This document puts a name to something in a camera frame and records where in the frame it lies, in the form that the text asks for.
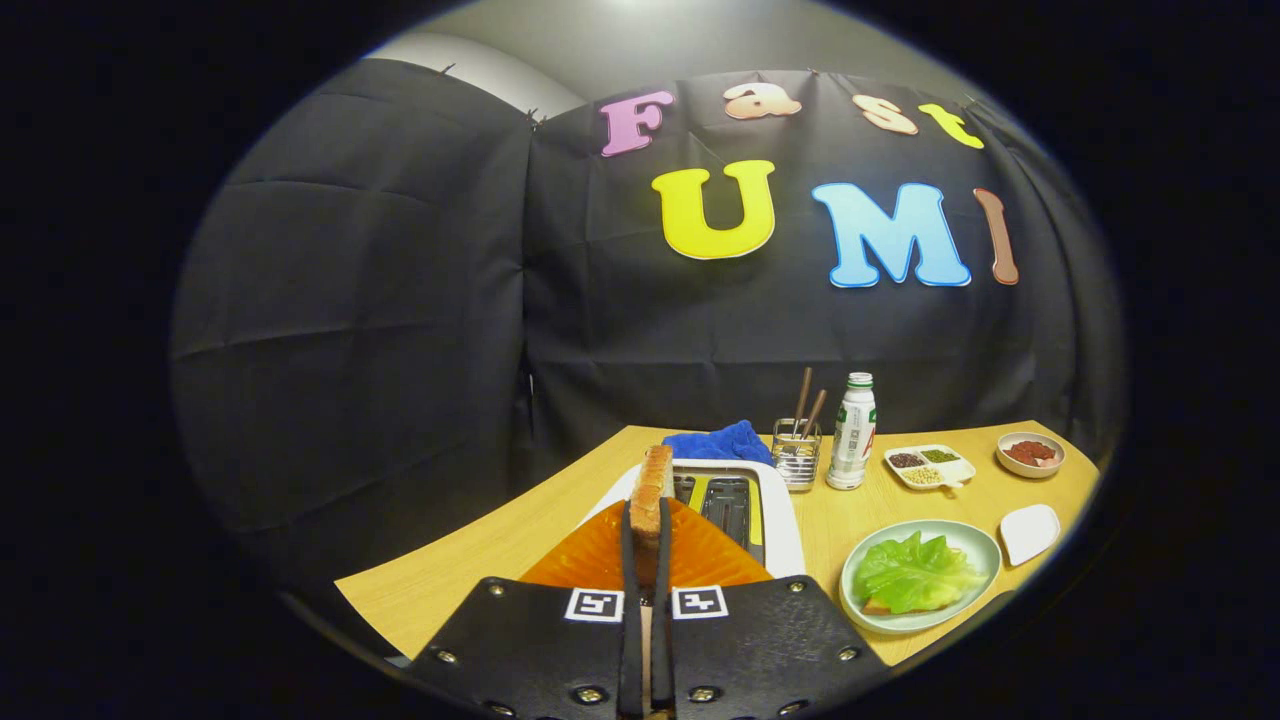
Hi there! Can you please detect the black backdrop cloth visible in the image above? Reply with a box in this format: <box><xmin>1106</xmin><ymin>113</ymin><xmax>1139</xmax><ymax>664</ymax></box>
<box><xmin>168</xmin><ymin>58</ymin><xmax>1129</xmax><ymax>591</ymax></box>

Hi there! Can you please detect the blue cloth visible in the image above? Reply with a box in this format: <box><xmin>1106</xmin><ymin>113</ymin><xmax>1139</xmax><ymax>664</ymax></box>
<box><xmin>661</xmin><ymin>420</ymin><xmax>776</xmax><ymax>467</ymax></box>

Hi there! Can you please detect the green lettuce leaf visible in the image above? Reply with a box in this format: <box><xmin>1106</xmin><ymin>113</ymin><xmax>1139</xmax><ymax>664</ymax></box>
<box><xmin>852</xmin><ymin>531</ymin><xmax>989</xmax><ymax>614</ymax></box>

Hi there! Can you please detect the browned toast slice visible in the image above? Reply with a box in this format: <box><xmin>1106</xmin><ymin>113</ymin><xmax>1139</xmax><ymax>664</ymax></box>
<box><xmin>629</xmin><ymin>445</ymin><xmax>675</xmax><ymax>601</ymax></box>

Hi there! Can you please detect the pale green plate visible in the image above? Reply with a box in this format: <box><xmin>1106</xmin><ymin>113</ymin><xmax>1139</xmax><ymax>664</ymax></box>
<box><xmin>840</xmin><ymin>519</ymin><xmax>1002</xmax><ymax>636</ymax></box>

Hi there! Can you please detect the white bottle with green label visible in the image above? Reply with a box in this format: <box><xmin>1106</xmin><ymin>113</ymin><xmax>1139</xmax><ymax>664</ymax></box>
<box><xmin>826</xmin><ymin>372</ymin><xmax>878</xmax><ymax>491</ymax></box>

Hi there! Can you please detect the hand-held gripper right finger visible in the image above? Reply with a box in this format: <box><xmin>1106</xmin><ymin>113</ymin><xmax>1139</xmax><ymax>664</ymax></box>
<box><xmin>650</xmin><ymin>497</ymin><xmax>891</xmax><ymax>720</ymax></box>

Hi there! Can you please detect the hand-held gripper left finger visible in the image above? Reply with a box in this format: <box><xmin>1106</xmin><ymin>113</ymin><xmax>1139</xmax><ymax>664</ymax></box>
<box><xmin>405</xmin><ymin>497</ymin><xmax>646</xmax><ymax>720</ymax></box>

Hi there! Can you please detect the metal wire utensil holder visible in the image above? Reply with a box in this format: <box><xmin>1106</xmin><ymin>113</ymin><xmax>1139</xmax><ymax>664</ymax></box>
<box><xmin>771</xmin><ymin>418</ymin><xmax>823</xmax><ymax>493</ymax></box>

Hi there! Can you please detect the white divided dish of beans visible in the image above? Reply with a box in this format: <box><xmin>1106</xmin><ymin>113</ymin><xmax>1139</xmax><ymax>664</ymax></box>
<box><xmin>883</xmin><ymin>444</ymin><xmax>977</xmax><ymax>491</ymax></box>

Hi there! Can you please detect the white square plate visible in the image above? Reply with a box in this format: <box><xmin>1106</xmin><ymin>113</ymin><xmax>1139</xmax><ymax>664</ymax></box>
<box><xmin>1000</xmin><ymin>503</ymin><xmax>1062</xmax><ymax>568</ymax></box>

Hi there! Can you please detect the white toaster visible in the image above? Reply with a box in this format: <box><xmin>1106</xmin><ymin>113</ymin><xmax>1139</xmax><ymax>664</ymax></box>
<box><xmin>580</xmin><ymin>458</ymin><xmax>807</xmax><ymax>581</ymax></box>

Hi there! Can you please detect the white round meat plate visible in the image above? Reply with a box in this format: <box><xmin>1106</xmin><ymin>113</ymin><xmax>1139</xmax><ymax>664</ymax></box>
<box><xmin>996</xmin><ymin>431</ymin><xmax>1067</xmax><ymax>479</ymax></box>

